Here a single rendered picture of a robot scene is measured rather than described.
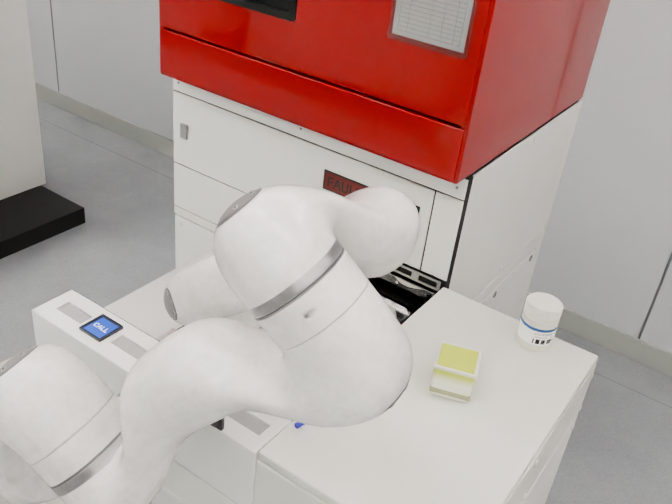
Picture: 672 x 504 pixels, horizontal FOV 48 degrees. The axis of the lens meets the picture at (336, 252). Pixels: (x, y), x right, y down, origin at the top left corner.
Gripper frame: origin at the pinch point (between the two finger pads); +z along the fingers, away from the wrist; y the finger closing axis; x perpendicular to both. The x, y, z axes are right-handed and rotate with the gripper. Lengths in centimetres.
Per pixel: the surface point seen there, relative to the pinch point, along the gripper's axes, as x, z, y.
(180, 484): -7.8, 20.3, 4.7
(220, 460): 1.4, 7.7, 4.8
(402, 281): 0, 3, -57
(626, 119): 7, 3, -206
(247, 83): -44, -31, -53
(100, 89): -283, 75, -207
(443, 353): 22.7, -6.1, -28.6
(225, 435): 2.3, 1.4, 4.8
